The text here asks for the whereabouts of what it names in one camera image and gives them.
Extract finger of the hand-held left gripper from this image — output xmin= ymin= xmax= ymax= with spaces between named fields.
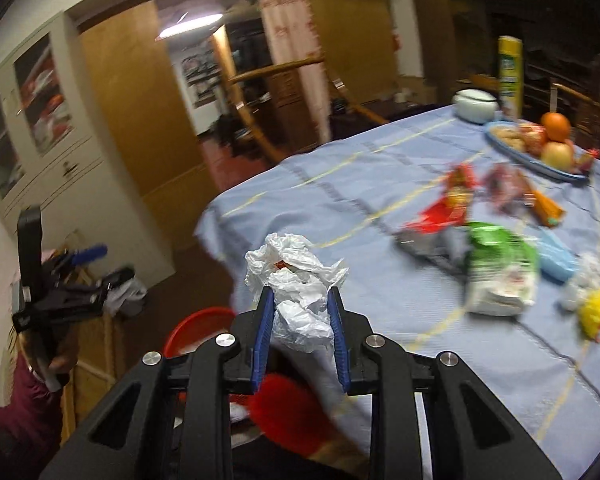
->
xmin=54 ymin=243 xmax=109 ymax=269
xmin=99 ymin=267 xmax=137 ymax=292

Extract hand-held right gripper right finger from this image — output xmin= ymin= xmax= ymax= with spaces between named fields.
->
xmin=326 ymin=286 xmax=563 ymax=480

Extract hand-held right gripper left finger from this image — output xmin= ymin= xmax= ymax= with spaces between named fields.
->
xmin=39 ymin=286 xmax=277 ymax=480

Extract white plastic bag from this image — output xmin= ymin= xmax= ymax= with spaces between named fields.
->
xmin=560 ymin=252 xmax=600 ymax=313
xmin=244 ymin=232 xmax=350 ymax=355

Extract red plastic basket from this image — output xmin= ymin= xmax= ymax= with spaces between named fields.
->
xmin=163 ymin=307 xmax=238 ymax=406

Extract silver foil wrapper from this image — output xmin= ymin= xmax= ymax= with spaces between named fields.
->
xmin=394 ymin=226 xmax=473 ymax=277

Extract red snack wrapper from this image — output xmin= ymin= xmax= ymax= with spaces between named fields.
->
xmin=405 ymin=164 xmax=480 ymax=235

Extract green and white packet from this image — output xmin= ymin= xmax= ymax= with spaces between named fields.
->
xmin=464 ymin=222 xmax=540 ymax=317

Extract clear pink snack wrapper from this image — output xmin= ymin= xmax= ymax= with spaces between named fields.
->
xmin=484 ymin=164 xmax=531 ymax=217

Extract person's left forearm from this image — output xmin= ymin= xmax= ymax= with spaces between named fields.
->
xmin=0 ymin=357 xmax=65 ymax=480

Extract person's left hand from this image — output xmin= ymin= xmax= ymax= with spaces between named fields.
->
xmin=46 ymin=331 xmax=79 ymax=387

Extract wooden rack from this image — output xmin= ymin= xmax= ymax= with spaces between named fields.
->
xmin=60 ymin=260 xmax=131 ymax=441

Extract white glass-door cabinet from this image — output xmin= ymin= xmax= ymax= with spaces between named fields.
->
xmin=0 ymin=12 xmax=176 ymax=281

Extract light blue tablecloth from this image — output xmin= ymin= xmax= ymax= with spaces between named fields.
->
xmin=194 ymin=94 xmax=600 ymax=463

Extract wooden door panel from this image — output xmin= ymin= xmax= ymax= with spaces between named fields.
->
xmin=77 ymin=0 xmax=218 ymax=256

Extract light blue packet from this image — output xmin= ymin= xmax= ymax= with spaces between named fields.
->
xmin=535 ymin=237 xmax=578 ymax=281

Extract orange snack packet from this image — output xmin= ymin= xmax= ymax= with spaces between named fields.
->
xmin=522 ymin=177 xmax=566 ymax=228

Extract ceiling lamp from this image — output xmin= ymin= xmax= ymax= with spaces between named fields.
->
xmin=156 ymin=12 xmax=224 ymax=41

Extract curved wooden armchair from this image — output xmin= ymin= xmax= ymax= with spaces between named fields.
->
xmin=225 ymin=56 xmax=391 ymax=166

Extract blue oval plate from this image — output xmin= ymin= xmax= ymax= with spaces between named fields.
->
xmin=484 ymin=120 xmax=592 ymax=184

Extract pale ceramic lidded jar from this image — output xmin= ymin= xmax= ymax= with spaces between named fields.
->
xmin=453 ymin=88 xmax=498 ymax=125

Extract red wrapped snacks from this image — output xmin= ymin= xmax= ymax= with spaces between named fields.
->
xmin=517 ymin=124 xmax=548 ymax=157

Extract apple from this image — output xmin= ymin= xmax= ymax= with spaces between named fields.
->
xmin=540 ymin=141 xmax=576 ymax=171

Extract white and red curtain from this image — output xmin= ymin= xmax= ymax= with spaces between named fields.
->
xmin=255 ymin=0 xmax=333 ymax=148

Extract orange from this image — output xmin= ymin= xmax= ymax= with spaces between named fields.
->
xmin=540 ymin=111 xmax=573 ymax=143

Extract yellow spray can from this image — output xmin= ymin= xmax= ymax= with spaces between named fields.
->
xmin=497 ymin=35 xmax=525 ymax=120

